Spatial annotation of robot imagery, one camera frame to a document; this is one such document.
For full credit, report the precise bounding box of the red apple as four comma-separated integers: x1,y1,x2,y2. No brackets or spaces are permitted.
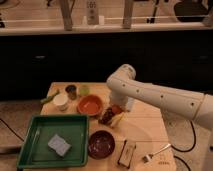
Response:
112,105,123,114

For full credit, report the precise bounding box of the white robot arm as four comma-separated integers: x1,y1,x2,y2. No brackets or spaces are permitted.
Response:
106,64,213,131

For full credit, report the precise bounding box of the light green cup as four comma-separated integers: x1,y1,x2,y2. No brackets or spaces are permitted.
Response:
78,84,90,97

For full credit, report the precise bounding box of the white paper cup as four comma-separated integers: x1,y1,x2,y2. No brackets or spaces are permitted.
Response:
53,93,68,111

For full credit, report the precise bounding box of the orange bowl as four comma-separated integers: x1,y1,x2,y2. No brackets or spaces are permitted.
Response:
77,95,103,116

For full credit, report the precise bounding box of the dark grape bunch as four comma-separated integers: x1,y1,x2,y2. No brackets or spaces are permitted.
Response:
98,108,115,125

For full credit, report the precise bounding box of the yellow banana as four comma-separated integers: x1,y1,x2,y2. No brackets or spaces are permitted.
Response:
110,113,124,128

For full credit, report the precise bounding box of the dark maroon bowl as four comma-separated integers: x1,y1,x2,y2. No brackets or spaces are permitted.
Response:
88,130,115,160

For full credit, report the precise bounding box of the green cucumber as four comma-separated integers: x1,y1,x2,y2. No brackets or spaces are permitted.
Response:
40,89,60,104

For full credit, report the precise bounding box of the black white rectangular box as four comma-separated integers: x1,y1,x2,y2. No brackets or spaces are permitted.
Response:
117,140,136,169

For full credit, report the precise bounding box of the blue grey sponge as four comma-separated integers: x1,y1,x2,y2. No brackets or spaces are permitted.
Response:
48,134,71,157

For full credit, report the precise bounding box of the white remote device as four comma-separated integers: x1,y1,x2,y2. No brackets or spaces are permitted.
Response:
86,0,99,25

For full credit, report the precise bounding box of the green plastic tray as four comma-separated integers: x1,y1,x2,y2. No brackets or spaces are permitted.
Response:
17,115,89,169

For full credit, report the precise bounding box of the black floor cable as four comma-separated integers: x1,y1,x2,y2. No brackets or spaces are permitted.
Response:
171,120,197,154

